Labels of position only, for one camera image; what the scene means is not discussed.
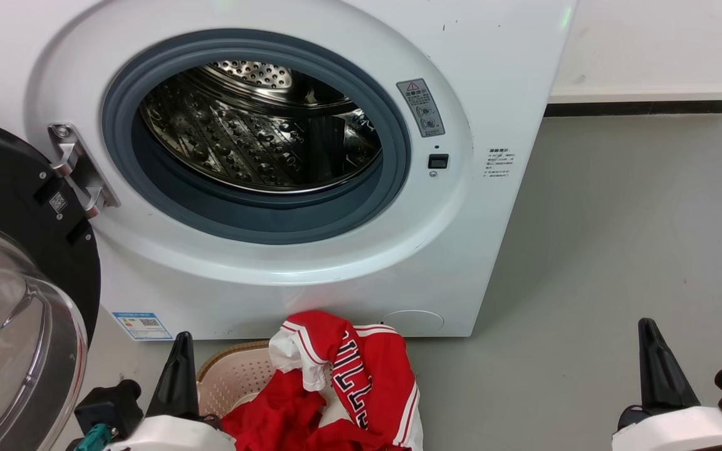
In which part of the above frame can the cream laundry basket brown rim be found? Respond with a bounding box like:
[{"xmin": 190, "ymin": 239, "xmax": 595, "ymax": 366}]
[{"xmin": 197, "ymin": 340, "xmax": 337, "ymax": 420}]

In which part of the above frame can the grey rubber door gasket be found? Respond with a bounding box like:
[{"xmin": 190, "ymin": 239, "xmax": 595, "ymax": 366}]
[{"xmin": 101, "ymin": 28, "xmax": 412, "ymax": 245}]

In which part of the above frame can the red basketball jersey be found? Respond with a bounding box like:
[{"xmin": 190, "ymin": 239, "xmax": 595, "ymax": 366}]
[{"xmin": 220, "ymin": 310, "xmax": 424, "ymax": 451}]

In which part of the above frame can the blue energy label sticker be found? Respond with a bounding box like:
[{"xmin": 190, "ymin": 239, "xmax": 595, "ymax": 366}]
[{"xmin": 112, "ymin": 311, "xmax": 174, "ymax": 341}]

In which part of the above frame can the round white filter cover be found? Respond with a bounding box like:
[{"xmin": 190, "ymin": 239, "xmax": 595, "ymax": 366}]
[{"xmin": 379, "ymin": 309, "xmax": 445, "ymax": 336}]

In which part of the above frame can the perforated stainless steel drum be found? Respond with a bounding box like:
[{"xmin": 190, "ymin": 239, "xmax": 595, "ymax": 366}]
[{"xmin": 139, "ymin": 60, "xmax": 384, "ymax": 194}]

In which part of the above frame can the grey warning triangle sticker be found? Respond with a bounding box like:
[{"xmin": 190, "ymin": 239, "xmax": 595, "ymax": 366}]
[{"xmin": 396, "ymin": 78, "xmax": 446, "ymax": 138}]

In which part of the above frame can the black baseboard strip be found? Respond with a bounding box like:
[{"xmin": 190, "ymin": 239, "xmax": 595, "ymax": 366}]
[{"xmin": 544, "ymin": 99, "xmax": 722, "ymax": 118}]

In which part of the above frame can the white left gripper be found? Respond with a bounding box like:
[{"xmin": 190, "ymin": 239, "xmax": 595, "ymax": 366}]
[{"xmin": 103, "ymin": 332, "xmax": 236, "ymax": 451}]

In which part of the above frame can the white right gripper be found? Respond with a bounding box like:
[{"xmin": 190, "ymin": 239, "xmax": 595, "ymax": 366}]
[{"xmin": 612, "ymin": 318, "xmax": 722, "ymax": 451}]

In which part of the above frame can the teal cable connector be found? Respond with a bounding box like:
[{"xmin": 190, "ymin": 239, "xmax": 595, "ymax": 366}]
[{"xmin": 76, "ymin": 423, "xmax": 113, "ymax": 451}]

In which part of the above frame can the white front-load washing machine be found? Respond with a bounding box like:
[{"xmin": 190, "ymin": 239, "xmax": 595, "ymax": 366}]
[{"xmin": 0, "ymin": 0, "xmax": 578, "ymax": 342}]

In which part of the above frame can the small printed text sticker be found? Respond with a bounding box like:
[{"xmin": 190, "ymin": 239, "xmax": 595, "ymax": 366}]
[{"xmin": 485, "ymin": 147, "xmax": 512, "ymax": 180}]

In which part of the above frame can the silver metal door hinge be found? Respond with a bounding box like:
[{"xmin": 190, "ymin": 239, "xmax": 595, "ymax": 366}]
[{"xmin": 48, "ymin": 123, "xmax": 121, "ymax": 219}]

